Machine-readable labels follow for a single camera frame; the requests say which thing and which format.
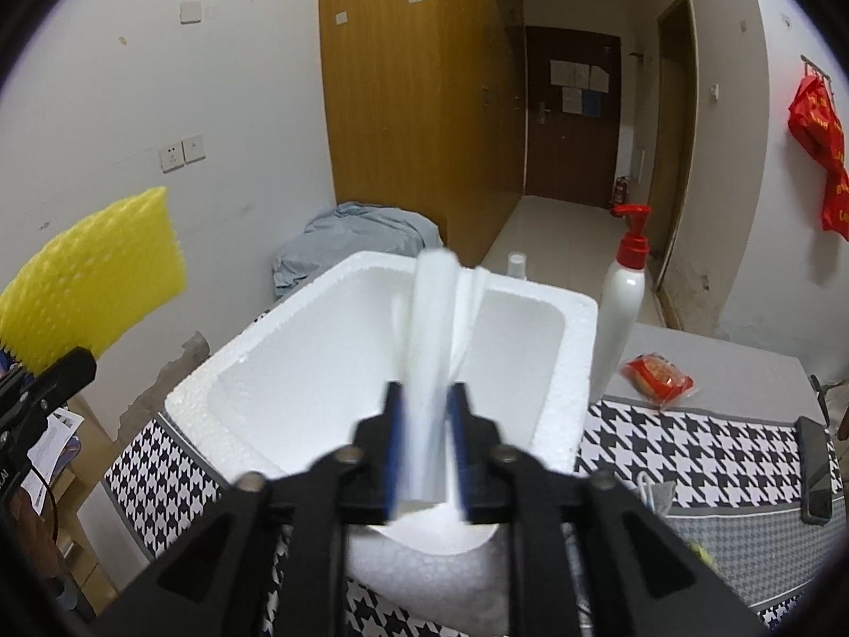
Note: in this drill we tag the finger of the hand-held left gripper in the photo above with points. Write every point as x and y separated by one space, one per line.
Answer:
63 375

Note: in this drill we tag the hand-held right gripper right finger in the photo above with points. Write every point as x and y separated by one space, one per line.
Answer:
460 441

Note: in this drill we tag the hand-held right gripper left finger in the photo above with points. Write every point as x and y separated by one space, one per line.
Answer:
395 441

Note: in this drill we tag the white foam sheet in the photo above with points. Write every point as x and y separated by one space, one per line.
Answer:
428 345

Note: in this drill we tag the yellow sponge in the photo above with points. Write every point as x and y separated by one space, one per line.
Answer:
99 265

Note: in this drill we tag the white foam box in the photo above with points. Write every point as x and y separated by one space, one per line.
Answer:
285 371

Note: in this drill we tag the white paper sheet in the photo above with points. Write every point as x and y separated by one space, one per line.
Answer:
56 441

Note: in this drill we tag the cardboard box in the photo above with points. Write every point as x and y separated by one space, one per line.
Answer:
93 478

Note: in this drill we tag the clear blue spray bottle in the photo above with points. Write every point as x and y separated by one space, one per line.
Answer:
518 267

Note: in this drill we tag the white lotion pump bottle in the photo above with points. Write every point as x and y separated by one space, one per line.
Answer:
620 318

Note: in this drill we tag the red snack packet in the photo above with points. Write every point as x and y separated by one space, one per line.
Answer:
660 378

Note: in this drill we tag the blue-grey bedding pile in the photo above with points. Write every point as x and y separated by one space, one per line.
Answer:
358 232

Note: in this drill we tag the houndstooth tablecloth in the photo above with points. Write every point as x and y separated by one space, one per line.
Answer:
729 438

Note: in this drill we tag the red fire extinguisher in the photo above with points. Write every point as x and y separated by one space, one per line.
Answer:
621 192

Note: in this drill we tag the dark brown door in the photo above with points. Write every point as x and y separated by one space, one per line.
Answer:
570 159

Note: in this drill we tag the wooden wardrobe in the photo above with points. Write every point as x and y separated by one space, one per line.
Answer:
411 113

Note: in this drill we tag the light wooden side door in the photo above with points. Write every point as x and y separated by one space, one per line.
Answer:
673 166

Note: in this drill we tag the black smartphone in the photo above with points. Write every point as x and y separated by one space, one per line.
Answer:
814 471

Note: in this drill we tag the small white paper notice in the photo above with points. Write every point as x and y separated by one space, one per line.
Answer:
571 100

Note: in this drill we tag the blue paper notice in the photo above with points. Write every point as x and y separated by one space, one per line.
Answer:
590 102

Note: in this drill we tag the black-framed glasses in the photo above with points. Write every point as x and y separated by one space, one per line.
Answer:
822 398

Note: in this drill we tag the large white paper notice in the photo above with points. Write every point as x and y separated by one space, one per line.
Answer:
569 73

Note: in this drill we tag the narrow white paper notice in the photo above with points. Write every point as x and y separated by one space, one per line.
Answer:
599 78

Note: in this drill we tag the red hanging bag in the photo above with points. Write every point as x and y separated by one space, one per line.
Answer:
819 139

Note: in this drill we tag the yellowed wall socket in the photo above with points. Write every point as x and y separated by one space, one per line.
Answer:
171 158

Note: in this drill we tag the metal wall hook rack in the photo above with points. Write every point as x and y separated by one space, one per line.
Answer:
816 70

